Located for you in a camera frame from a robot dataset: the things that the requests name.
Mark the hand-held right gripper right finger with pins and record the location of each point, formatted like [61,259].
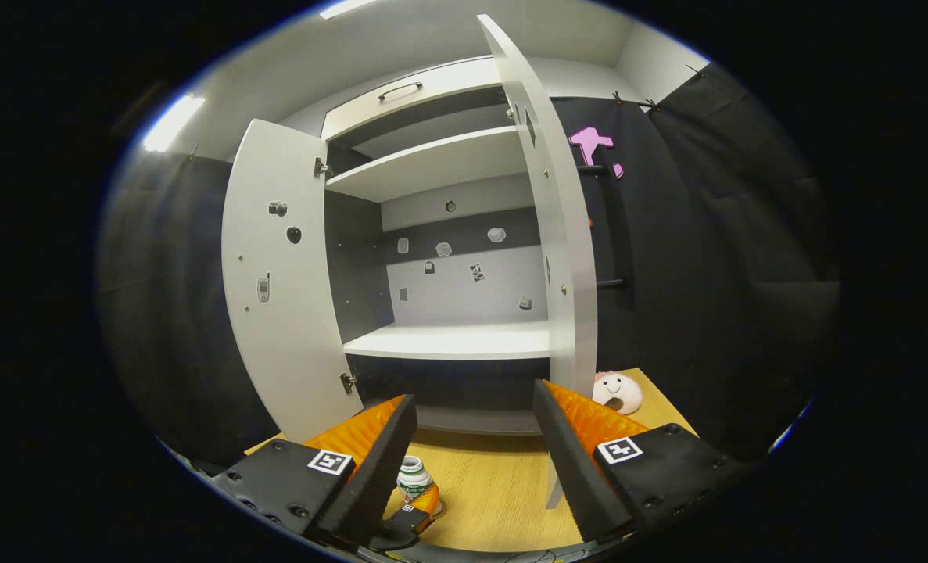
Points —
[569,469]

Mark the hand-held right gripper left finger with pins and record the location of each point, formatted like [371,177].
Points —
[378,469]

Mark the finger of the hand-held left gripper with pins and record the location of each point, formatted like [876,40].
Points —
[409,522]

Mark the white green label bottle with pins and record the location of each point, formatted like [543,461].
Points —
[412,475]

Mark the white cabinet door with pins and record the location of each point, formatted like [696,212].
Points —
[284,328]
[565,258]

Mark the white cabinet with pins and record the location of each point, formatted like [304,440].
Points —
[448,168]

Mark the white cabinet drawer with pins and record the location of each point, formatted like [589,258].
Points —
[432,94]

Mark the white smiling plush toy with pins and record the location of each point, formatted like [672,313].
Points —
[616,391]

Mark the ceiling light panel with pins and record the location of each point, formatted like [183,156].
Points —
[346,7]
[173,121]

